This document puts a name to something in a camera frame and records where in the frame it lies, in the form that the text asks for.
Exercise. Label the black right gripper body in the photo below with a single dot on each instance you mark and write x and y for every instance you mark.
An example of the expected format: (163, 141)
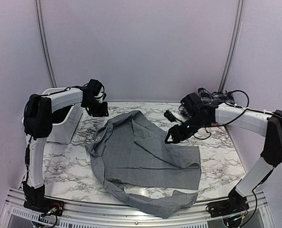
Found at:
(195, 125)

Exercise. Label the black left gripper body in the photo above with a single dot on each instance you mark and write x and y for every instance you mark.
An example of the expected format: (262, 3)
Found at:
(95, 109)

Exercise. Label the grey button-up shirt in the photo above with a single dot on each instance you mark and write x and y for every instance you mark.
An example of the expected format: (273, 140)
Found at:
(129, 149)

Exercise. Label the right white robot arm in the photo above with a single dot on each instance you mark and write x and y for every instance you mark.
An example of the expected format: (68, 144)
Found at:
(257, 135)

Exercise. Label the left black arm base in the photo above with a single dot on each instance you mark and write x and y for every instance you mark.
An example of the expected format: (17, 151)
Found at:
(35, 200)

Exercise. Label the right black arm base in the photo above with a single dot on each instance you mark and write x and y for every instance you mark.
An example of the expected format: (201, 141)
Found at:
(234, 204)

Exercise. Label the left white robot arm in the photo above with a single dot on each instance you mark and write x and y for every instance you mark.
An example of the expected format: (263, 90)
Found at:
(34, 156)

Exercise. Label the white plastic laundry bin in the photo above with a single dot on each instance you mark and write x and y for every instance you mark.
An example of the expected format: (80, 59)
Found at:
(65, 128)

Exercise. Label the black white plaid shirt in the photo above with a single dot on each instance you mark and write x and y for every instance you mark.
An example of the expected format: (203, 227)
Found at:
(208, 97)

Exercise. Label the black garment in bin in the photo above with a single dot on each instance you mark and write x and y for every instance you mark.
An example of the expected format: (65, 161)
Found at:
(59, 115)

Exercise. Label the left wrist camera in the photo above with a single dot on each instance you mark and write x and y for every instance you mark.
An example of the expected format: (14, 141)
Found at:
(94, 86)

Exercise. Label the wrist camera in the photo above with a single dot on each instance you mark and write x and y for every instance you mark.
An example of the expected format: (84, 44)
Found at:
(94, 86)
(192, 103)

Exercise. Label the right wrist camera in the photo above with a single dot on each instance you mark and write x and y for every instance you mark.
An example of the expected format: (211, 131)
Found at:
(192, 103)

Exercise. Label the right aluminium wall post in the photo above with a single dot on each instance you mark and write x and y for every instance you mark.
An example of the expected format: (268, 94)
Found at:
(233, 45)

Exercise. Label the aluminium wall post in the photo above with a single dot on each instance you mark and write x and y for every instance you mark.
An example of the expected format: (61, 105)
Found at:
(43, 42)
(233, 45)

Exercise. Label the aluminium front frame rail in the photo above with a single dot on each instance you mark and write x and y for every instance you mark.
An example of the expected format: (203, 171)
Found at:
(94, 215)

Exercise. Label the left aluminium wall post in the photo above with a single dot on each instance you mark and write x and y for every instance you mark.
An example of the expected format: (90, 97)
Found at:
(43, 42)

